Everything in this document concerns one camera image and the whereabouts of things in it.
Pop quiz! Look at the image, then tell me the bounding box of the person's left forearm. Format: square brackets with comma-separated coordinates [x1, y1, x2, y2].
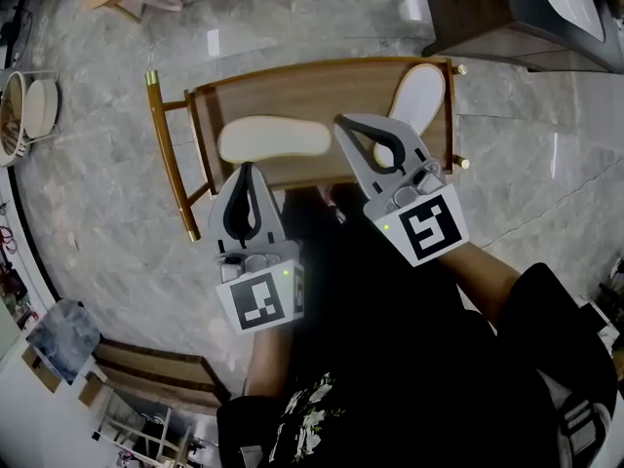
[243, 327, 294, 402]

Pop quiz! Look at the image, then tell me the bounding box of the person's black clothing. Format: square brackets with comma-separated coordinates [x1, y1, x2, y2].
[216, 182, 618, 468]

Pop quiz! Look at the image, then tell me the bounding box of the person's black white shoe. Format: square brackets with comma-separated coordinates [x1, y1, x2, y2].
[555, 397, 618, 468]

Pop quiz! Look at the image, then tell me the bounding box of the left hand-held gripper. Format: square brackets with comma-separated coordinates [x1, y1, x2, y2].
[208, 161, 307, 336]

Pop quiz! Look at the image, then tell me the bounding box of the dark wooden vanity cabinet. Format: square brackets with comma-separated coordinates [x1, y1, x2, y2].
[421, 0, 624, 75]

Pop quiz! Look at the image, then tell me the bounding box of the wooden trolley cart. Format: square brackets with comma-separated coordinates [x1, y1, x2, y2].
[144, 56, 472, 242]

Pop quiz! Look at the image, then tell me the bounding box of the brown cardboard box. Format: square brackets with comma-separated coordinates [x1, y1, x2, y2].
[21, 346, 62, 395]

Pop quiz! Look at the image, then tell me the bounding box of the blue grey plastic bag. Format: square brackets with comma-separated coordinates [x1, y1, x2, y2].
[26, 299, 101, 385]

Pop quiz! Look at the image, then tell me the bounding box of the person's right forearm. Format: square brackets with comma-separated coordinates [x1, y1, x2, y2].
[438, 239, 524, 332]

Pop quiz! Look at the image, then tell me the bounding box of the white slipper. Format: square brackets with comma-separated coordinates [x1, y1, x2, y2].
[372, 63, 448, 171]
[216, 115, 332, 163]

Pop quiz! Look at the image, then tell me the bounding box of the white round basket side table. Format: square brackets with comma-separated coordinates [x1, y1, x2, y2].
[0, 69, 62, 168]

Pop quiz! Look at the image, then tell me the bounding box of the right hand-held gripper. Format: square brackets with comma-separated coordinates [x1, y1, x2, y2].
[332, 112, 471, 269]

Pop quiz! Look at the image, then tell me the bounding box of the low wooden platform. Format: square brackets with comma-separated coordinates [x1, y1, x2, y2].
[92, 338, 231, 416]

